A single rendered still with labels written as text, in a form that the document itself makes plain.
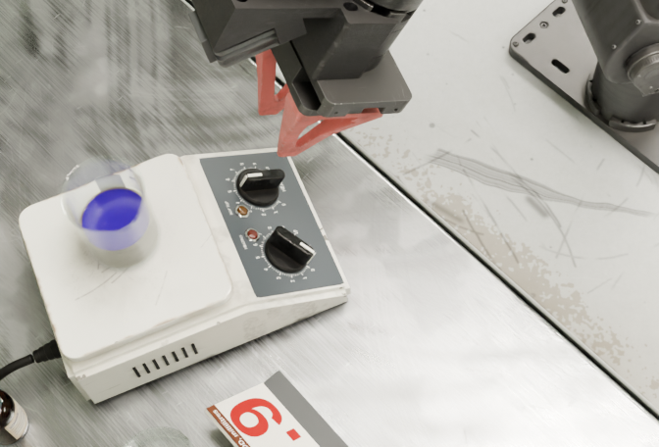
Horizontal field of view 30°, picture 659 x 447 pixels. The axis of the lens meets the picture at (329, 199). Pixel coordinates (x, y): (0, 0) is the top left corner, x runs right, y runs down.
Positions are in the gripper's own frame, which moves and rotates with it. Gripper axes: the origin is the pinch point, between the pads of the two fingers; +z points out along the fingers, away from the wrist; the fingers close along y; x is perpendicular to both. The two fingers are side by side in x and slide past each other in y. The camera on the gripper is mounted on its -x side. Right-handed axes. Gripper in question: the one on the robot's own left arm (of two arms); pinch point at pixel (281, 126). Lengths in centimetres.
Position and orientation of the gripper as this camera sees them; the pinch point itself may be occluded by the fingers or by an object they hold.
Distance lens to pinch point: 82.6
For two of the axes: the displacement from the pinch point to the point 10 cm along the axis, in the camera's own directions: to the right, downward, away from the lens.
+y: 3.8, 8.2, -4.2
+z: -4.3, 5.6, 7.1
